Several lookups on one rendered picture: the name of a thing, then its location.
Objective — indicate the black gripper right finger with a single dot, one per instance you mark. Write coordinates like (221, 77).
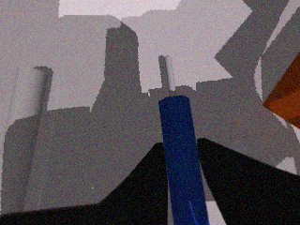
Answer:
(247, 191)

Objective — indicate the blue stylus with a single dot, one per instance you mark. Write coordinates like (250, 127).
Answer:
(182, 160)

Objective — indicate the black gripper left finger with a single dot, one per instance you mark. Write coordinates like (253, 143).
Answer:
(141, 199)

